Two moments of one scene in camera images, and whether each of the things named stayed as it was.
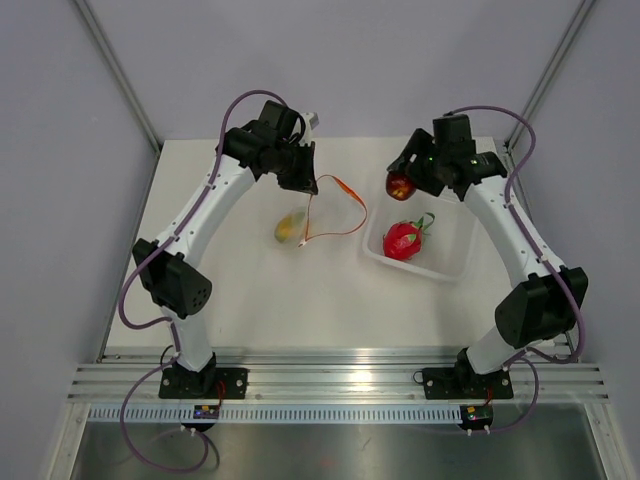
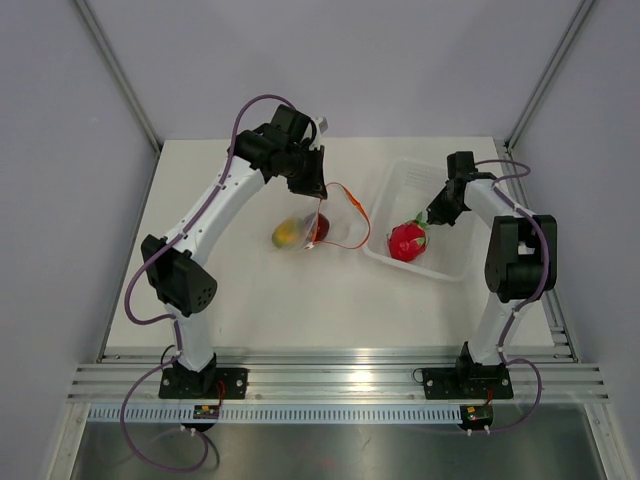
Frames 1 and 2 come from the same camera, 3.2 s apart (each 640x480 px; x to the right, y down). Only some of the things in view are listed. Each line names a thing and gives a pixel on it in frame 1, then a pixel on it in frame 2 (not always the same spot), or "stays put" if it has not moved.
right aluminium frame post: (581, 13) stays put
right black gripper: (421, 144) → (437, 215)
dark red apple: (399, 186) → (319, 229)
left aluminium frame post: (107, 49) stays put
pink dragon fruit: (402, 240) stays put
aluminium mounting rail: (132, 377) stays put
